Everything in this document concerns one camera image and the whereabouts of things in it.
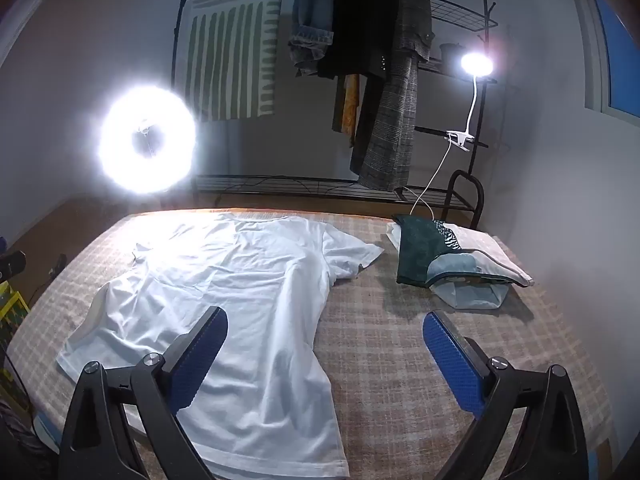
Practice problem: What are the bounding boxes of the white clip lamp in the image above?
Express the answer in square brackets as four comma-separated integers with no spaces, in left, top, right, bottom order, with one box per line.
[444,52,496,153]

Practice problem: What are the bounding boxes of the window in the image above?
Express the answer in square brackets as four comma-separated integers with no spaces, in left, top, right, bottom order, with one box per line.
[592,0,640,126]

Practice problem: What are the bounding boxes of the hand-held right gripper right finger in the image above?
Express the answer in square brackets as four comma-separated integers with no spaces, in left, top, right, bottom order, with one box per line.
[422,310,591,480]

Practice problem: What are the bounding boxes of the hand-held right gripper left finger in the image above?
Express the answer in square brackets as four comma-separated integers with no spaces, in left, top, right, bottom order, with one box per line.
[57,305,231,480]

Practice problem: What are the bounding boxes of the dark green folded cloth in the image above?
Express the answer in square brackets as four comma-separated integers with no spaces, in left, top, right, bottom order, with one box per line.
[392,214,468,287]

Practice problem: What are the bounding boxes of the black metal clothes rack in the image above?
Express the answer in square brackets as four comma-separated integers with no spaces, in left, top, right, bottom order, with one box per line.
[170,0,508,211]

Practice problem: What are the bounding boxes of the white folded cloth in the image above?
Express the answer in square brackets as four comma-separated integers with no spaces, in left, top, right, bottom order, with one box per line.
[387,220,535,288]

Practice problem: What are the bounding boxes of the black jacket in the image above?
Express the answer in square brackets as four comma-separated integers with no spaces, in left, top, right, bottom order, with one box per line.
[317,0,401,81]

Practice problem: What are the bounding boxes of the black device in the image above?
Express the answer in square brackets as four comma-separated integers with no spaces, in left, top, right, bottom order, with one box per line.
[0,252,28,278]

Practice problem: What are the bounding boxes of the light blue folded garment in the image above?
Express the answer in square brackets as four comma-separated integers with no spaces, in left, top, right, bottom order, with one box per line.
[427,252,511,311]

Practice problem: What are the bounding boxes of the dark hanging garment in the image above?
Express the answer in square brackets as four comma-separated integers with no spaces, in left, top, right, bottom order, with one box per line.
[350,77,386,173]

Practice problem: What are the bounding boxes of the grey plaid coat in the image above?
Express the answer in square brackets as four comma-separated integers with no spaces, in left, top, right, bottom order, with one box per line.
[350,0,433,192]

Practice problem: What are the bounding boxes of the white t-shirt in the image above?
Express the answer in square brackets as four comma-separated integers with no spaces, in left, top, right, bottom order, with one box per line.
[56,212,385,478]

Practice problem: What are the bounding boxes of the green yellow box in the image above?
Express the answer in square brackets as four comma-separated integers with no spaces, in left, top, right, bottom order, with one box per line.
[0,280,31,411]

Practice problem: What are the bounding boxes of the blue denim jacket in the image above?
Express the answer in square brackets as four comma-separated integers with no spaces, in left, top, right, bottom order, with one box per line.
[289,0,335,77]

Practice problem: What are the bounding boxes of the person's dark striped clothing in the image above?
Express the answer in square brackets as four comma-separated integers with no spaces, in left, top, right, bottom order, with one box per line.
[0,400,56,480]

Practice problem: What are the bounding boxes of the black metal chair frame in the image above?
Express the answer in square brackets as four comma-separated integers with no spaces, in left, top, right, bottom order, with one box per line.
[445,170,487,233]

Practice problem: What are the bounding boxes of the black white patterned cloth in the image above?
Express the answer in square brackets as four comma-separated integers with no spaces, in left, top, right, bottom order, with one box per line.
[434,220,465,252]

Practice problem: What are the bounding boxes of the green striped wall hanging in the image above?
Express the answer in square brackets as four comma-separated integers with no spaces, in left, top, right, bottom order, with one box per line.
[185,0,286,122]

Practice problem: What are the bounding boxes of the yellow patterned garment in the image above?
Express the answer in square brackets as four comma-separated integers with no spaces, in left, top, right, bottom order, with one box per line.
[332,74,363,136]

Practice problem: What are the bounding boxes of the white lamp cable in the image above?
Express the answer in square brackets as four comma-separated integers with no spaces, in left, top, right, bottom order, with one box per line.
[410,142,456,218]

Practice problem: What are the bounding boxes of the ring light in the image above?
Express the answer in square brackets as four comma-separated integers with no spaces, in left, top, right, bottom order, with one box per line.
[98,85,197,195]

